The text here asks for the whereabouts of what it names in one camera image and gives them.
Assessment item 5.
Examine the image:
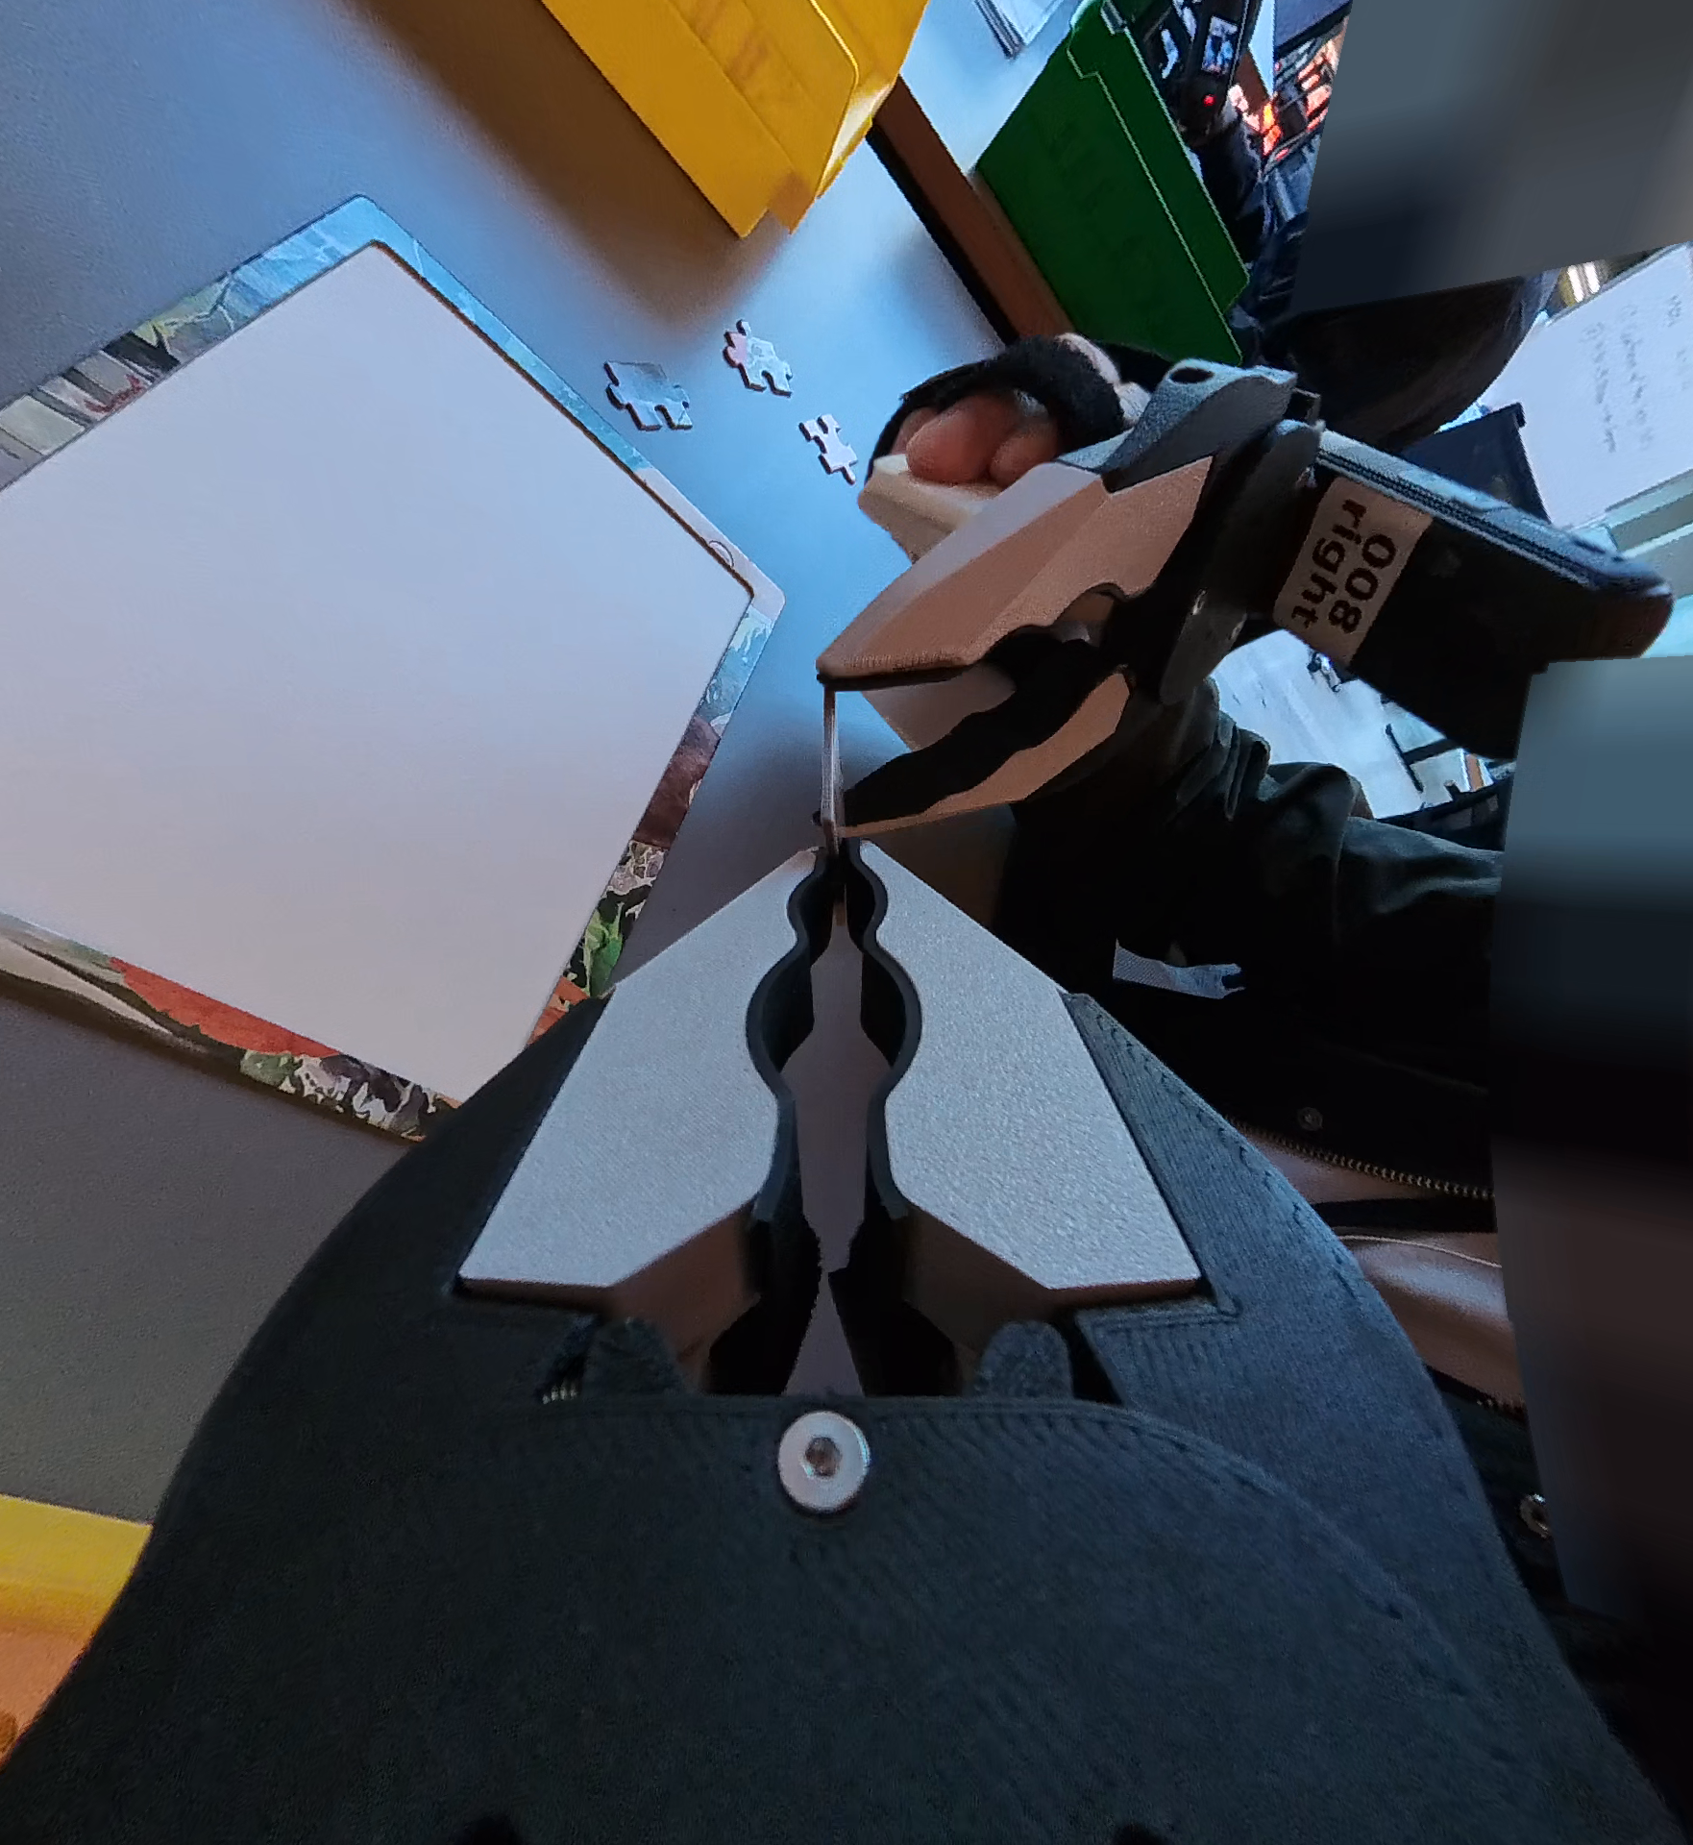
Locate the person's tan garment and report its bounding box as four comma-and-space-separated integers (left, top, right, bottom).
1250, 1154, 1527, 1407

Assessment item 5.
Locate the empty yellow bin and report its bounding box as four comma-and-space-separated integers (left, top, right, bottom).
545, 0, 930, 239

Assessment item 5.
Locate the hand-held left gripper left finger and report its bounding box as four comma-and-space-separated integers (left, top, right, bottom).
458, 847, 841, 1398

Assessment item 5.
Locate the green bin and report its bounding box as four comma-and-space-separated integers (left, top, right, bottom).
977, 14, 1252, 363

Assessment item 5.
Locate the grey desk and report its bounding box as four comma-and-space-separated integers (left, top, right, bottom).
0, 0, 1079, 1530
868, 0, 1079, 347

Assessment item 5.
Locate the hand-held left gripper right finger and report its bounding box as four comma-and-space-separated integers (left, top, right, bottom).
826, 840, 1209, 1398

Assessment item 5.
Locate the yellow bin with puzzle pieces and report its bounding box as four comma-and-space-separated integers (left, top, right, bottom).
0, 1477, 150, 1845

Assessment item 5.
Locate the whiteboard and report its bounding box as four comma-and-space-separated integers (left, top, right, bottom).
1480, 245, 1693, 524

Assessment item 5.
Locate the dark grey puzzle piece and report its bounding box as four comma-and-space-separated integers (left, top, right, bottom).
605, 361, 694, 433

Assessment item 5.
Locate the puzzle frame board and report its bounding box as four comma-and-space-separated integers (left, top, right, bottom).
0, 198, 787, 1142

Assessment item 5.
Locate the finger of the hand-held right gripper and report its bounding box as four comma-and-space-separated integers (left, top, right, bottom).
837, 667, 1139, 842
816, 454, 1219, 687

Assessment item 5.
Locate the person's right hand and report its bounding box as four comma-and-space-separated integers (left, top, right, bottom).
905, 340, 1122, 489

